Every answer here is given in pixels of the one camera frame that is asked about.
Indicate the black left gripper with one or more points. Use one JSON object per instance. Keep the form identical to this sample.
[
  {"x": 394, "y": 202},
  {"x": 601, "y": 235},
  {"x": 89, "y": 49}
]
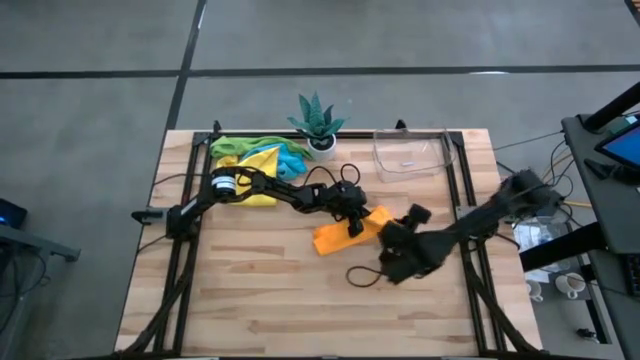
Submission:
[{"x": 345, "y": 200}]

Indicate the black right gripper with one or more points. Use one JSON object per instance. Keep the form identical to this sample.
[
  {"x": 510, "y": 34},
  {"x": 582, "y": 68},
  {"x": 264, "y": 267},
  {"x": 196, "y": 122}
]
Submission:
[{"x": 410, "y": 250}]

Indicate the orange microfiber towel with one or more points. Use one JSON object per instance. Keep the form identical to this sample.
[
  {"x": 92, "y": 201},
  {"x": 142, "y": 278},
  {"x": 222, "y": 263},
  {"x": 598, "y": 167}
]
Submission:
[{"x": 335, "y": 240}]

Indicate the blue microfiber towel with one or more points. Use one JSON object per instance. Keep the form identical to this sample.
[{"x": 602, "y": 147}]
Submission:
[{"x": 292, "y": 165}]

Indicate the clear plastic basket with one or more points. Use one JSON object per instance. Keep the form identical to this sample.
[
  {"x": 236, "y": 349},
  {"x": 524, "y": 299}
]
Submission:
[{"x": 415, "y": 160}]

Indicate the yellow microfiber towel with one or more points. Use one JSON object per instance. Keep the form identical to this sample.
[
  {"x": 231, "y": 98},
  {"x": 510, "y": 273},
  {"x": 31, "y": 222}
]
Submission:
[{"x": 262, "y": 165}]

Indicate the green microfiber towel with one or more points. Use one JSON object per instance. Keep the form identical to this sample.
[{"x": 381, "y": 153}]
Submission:
[{"x": 235, "y": 145}]

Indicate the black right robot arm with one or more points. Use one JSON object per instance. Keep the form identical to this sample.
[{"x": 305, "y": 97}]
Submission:
[{"x": 480, "y": 220}]

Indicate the potted plant in white pot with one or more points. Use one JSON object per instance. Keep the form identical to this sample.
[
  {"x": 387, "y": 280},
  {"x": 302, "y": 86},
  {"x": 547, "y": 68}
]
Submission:
[{"x": 316, "y": 117}]

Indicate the white crumpled papers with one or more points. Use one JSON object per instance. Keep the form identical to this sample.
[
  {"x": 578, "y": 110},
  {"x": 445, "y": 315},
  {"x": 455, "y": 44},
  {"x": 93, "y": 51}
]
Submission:
[{"x": 532, "y": 237}]

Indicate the white ceramic mug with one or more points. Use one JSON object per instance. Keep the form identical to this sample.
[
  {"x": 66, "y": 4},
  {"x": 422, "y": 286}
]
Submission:
[
  {"x": 534, "y": 290},
  {"x": 570, "y": 284}
]

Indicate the black stand beam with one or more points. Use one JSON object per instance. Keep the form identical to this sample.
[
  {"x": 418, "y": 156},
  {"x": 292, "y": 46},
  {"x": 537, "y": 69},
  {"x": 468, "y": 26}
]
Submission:
[{"x": 560, "y": 247}]

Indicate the small black floor object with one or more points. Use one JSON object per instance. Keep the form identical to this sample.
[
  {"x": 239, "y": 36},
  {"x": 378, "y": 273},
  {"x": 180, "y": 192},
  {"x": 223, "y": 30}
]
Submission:
[{"x": 585, "y": 334}]

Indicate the dark grey desk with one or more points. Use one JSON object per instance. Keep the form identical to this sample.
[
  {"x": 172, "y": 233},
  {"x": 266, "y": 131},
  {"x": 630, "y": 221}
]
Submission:
[{"x": 615, "y": 210}]

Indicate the black keyboard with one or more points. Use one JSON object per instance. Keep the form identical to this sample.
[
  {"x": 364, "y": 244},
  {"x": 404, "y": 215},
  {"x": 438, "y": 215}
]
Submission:
[{"x": 634, "y": 275}]

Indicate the tablet with blue screen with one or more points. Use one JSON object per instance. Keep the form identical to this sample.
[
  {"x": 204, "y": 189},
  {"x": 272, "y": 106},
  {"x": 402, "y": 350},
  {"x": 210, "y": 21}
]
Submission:
[{"x": 625, "y": 147}]

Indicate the black slanted pole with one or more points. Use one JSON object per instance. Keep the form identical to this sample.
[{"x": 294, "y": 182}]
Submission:
[{"x": 615, "y": 105}]

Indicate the grey desk leg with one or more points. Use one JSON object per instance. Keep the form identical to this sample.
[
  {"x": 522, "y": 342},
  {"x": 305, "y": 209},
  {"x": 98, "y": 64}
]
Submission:
[{"x": 45, "y": 245}]

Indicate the black device with blue light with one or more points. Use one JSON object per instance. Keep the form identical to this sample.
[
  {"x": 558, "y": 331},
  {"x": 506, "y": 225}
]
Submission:
[{"x": 12, "y": 215}]

